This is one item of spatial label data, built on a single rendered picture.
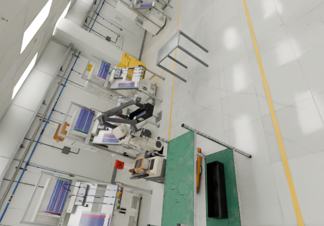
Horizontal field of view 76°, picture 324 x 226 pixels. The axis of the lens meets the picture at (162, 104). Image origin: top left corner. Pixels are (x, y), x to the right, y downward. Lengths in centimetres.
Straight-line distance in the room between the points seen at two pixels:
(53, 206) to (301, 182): 346
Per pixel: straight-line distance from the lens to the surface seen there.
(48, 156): 573
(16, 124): 589
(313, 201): 245
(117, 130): 285
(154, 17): 787
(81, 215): 407
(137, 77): 515
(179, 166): 217
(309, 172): 249
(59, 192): 410
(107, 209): 392
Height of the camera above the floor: 224
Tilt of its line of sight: 26 degrees down
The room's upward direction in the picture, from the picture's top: 64 degrees counter-clockwise
